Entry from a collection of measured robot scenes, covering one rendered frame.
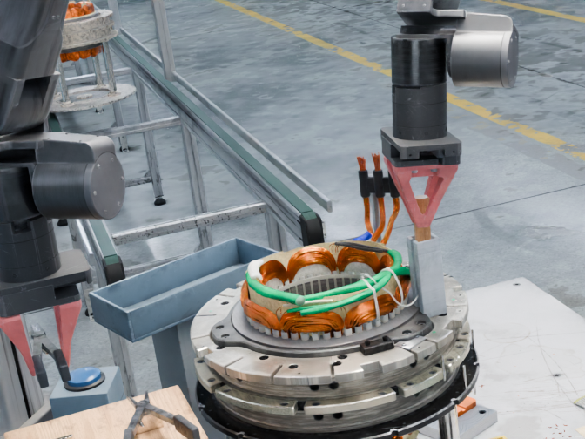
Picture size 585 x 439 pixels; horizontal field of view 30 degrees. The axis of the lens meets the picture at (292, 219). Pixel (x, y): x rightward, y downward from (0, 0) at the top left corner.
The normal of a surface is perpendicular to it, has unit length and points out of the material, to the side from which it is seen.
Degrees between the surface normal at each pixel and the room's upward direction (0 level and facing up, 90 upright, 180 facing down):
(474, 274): 0
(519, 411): 0
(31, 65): 116
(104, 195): 91
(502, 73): 104
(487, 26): 60
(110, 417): 0
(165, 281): 90
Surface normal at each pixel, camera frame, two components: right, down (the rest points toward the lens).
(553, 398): -0.13, -0.94
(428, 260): 0.32, 0.27
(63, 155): -0.36, 0.22
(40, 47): 0.87, 0.44
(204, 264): 0.60, 0.19
